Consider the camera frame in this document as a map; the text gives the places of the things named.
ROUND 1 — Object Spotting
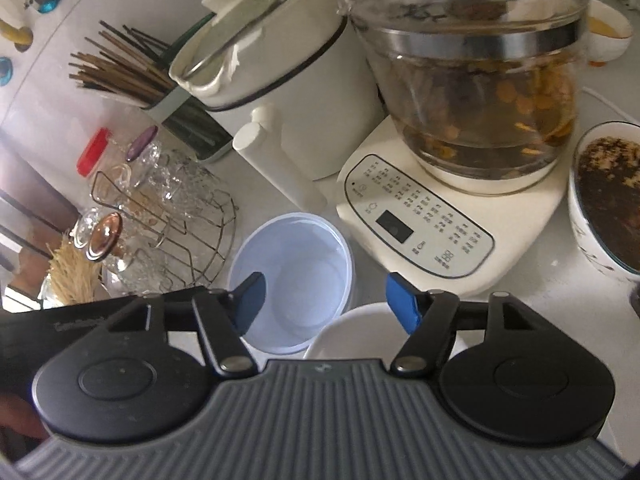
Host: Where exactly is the copper lid glass jar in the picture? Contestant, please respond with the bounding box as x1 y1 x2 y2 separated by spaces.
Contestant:
72 207 136 273

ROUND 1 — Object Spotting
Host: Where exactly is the small bowl orange liquid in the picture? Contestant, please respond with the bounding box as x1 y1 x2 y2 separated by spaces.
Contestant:
587 0 634 66

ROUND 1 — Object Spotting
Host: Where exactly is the bowl of dark food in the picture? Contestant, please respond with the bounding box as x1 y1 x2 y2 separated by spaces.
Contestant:
567 122 639 284

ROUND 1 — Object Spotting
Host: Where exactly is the person's left hand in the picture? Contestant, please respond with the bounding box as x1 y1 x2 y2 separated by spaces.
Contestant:
0 393 49 441

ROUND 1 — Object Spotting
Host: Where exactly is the chopstick holder with chopsticks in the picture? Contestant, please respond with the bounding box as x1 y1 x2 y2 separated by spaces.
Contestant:
68 15 231 162

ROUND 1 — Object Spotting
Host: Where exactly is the cream kettle control base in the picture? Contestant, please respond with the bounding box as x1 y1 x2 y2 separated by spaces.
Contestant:
336 118 570 296

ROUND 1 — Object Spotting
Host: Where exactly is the white electric cooking pot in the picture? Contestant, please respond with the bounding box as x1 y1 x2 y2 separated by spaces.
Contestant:
169 0 385 214

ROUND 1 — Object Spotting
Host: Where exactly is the red lid honey jar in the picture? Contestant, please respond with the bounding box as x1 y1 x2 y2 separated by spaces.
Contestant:
76 127 131 184

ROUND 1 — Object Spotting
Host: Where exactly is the wire glass holder rack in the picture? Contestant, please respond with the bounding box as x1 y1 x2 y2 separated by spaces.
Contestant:
90 162 238 288

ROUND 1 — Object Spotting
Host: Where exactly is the purple lid glass jar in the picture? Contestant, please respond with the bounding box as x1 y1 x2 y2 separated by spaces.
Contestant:
126 126 162 186

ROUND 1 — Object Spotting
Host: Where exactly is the white small bowl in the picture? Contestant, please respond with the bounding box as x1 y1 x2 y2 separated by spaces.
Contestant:
304 302 408 367

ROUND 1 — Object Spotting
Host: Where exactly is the pale blue plastic cup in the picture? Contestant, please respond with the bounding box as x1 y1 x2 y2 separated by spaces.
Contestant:
228 212 356 354

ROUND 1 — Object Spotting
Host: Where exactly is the glass health kettle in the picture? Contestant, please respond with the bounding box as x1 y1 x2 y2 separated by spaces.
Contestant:
337 0 587 195

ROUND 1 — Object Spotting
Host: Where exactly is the dried noodle bundle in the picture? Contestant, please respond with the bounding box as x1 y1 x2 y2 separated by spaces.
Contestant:
41 233 110 307

